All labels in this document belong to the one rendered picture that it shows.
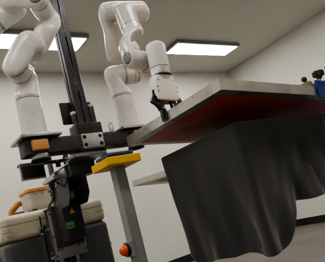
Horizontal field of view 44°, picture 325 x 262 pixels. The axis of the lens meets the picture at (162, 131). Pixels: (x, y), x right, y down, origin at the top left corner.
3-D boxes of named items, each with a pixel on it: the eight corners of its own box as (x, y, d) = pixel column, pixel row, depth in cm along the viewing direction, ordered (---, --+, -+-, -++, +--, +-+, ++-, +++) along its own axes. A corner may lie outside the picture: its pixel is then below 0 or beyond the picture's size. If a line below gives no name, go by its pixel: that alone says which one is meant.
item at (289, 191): (281, 253, 120) (239, 121, 128) (271, 254, 123) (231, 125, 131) (358, 219, 147) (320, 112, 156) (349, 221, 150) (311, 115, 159)
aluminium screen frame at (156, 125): (221, 89, 119) (218, 78, 119) (127, 145, 164) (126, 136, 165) (361, 97, 164) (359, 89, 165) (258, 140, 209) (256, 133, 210)
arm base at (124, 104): (108, 136, 185) (101, 105, 188) (131, 134, 193) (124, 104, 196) (125, 125, 173) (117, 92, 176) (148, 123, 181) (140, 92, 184)
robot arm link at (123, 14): (102, 12, 179) (133, 11, 185) (115, 48, 170) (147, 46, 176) (108, -17, 165) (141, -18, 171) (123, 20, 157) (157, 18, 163)
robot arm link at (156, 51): (129, 55, 156) (148, 58, 162) (133, 80, 153) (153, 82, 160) (153, 36, 145) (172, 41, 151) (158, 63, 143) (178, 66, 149)
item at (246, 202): (276, 258, 118) (234, 121, 127) (187, 265, 154) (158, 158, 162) (283, 254, 120) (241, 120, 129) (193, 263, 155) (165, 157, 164)
